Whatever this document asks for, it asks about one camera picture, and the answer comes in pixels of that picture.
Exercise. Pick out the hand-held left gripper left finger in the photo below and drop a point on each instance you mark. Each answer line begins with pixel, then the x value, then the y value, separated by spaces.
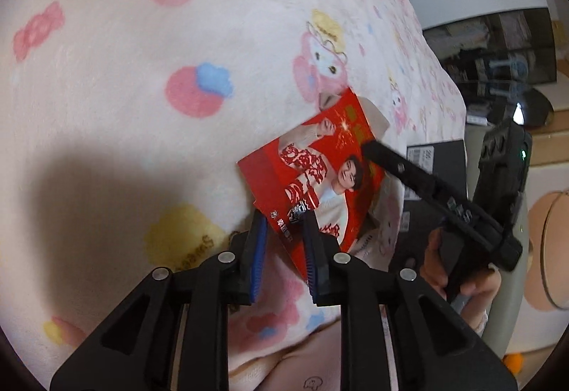
pixel 258 255

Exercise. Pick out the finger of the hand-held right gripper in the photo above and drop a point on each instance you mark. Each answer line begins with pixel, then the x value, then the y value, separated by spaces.
pixel 402 169

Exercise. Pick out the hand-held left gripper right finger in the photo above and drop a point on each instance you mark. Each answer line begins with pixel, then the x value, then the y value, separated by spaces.
pixel 311 260

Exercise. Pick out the red printed carton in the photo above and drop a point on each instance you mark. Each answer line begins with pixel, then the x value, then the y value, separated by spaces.
pixel 311 169

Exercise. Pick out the person's right hand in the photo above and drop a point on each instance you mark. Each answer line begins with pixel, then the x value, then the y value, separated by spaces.
pixel 433 269

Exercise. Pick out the black box with white label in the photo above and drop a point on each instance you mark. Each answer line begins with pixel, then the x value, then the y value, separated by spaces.
pixel 444 155

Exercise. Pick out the tan cardboard box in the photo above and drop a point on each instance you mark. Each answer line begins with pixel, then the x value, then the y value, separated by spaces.
pixel 549 144

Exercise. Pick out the black round disc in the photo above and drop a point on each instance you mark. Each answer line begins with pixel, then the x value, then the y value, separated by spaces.
pixel 535 106

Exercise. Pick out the pink round cushion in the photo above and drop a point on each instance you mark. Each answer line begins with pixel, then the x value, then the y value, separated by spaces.
pixel 549 249

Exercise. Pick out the dark glass shelf unit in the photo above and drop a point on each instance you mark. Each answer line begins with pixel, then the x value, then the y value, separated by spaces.
pixel 493 49

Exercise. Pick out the small orange toy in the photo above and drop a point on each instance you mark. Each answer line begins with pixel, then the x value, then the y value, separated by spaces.
pixel 514 362

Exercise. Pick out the pink cartoon printed blanket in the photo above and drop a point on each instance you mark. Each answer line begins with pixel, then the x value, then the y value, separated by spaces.
pixel 133 62

